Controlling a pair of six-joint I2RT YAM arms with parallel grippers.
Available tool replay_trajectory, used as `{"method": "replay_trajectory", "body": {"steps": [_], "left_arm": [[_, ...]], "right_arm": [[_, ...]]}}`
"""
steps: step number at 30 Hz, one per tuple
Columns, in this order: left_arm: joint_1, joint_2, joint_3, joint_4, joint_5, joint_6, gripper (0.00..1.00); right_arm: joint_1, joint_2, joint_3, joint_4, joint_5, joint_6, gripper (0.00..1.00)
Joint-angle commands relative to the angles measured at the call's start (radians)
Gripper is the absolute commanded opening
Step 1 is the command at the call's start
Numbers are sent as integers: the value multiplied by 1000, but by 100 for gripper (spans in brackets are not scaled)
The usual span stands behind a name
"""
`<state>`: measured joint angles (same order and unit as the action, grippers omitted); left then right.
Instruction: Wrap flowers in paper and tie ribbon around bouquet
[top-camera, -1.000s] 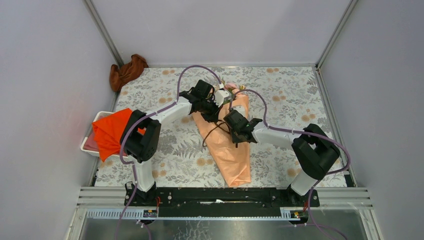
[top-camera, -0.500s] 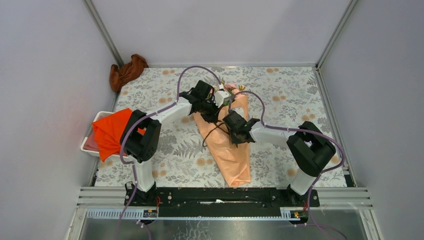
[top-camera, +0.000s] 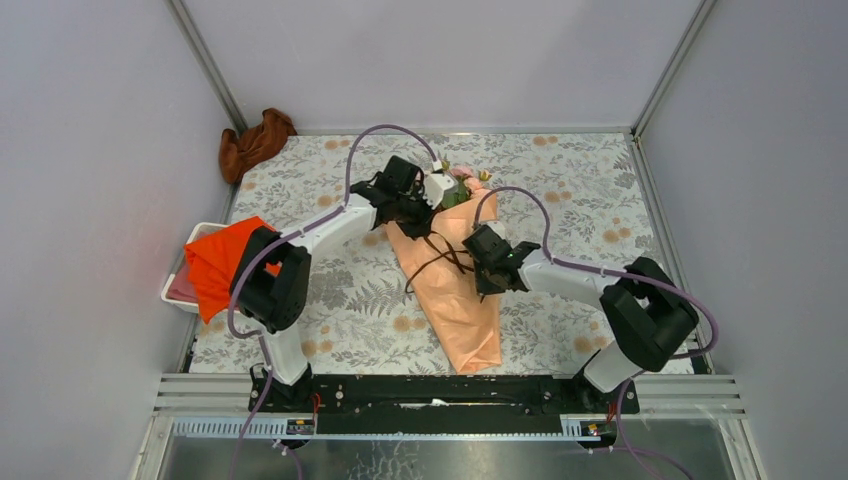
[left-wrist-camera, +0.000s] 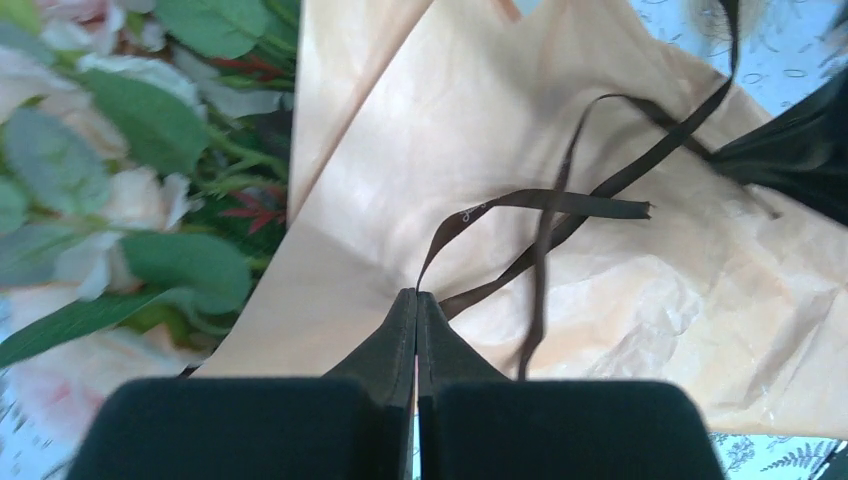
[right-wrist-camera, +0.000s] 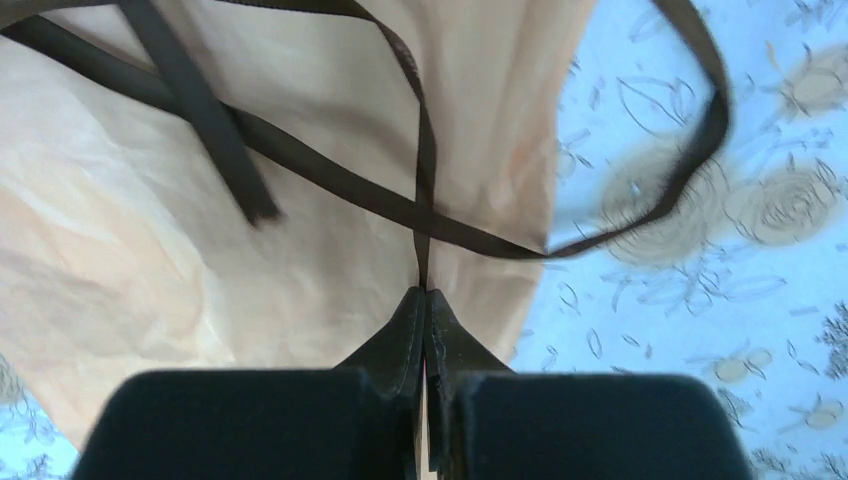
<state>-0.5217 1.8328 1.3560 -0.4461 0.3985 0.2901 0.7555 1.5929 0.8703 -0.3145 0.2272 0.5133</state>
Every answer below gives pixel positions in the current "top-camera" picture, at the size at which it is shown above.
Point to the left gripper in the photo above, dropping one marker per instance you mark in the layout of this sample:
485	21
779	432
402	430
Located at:
421	226

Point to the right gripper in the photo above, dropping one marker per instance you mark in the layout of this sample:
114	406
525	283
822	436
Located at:
484	287

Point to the peach wrapping paper sheet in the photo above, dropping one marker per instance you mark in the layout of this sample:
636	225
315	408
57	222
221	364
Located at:
440	274

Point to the pink fake flower bunch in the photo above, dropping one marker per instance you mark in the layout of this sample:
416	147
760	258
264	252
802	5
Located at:
470	183

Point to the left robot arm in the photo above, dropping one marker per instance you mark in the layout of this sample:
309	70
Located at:
270	285

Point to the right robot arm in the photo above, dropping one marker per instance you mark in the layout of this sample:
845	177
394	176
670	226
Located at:
649	320

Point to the floral patterned table mat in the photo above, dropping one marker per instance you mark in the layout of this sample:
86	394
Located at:
359	319

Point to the brown cloth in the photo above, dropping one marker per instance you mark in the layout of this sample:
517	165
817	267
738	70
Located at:
239	153

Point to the orange cloth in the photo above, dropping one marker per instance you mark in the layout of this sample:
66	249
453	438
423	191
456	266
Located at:
213	261

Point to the white plastic basket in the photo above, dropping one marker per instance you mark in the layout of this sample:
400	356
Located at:
177	290

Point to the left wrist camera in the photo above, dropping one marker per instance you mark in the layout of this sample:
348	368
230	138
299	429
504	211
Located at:
437	186

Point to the black mounting base rail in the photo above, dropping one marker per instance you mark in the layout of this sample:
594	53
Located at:
429	404

